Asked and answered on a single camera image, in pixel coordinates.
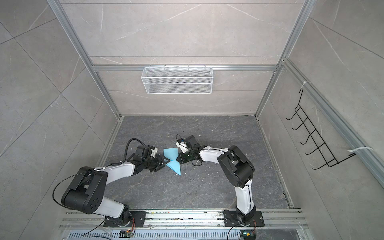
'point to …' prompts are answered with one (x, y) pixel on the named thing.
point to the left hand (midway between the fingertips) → (168, 159)
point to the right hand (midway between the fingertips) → (177, 158)
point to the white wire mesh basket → (177, 80)
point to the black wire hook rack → (313, 134)
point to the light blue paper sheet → (171, 154)
